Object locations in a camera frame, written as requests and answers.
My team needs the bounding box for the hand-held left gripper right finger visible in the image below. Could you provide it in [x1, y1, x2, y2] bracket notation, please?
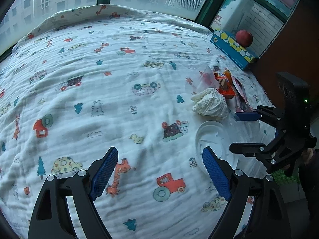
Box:
[202, 146, 293, 239]

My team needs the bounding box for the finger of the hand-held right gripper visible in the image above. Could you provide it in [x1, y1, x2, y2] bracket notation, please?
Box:
[229, 139, 282, 158]
[235, 105, 287, 128]

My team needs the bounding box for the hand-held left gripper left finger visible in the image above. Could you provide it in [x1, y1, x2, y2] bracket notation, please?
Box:
[27, 146, 119, 239]

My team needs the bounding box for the pink snack wrapper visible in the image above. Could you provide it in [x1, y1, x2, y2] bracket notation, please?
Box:
[229, 73, 255, 112]

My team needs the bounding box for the large orange snack wrapper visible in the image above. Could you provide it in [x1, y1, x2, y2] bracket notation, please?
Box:
[219, 70, 238, 97]

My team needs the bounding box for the white paper ball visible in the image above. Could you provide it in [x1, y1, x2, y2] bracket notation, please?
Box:
[191, 88, 228, 119]

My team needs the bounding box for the green perforated plastic basket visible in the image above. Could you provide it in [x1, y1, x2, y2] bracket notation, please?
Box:
[273, 169, 299, 186]

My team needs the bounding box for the clear plastic wrapper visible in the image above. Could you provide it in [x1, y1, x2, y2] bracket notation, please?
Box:
[184, 63, 220, 95]

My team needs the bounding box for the blue dotted tissue box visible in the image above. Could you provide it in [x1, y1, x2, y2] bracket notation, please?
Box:
[210, 28, 256, 71]

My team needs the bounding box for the brown wooden wardrobe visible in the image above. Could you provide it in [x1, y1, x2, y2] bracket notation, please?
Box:
[249, 0, 319, 155]

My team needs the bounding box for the red apple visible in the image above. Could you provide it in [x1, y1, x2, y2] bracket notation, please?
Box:
[235, 29, 253, 47]

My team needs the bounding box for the white printed blanket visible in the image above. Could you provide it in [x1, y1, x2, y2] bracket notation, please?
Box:
[0, 4, 277, 239]

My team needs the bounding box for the white carton blue print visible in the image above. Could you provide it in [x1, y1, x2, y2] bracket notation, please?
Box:
[209, 0, 236, 33]

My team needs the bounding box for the green window frame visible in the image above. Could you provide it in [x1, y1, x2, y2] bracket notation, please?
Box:
[96, 0, 303, 33]

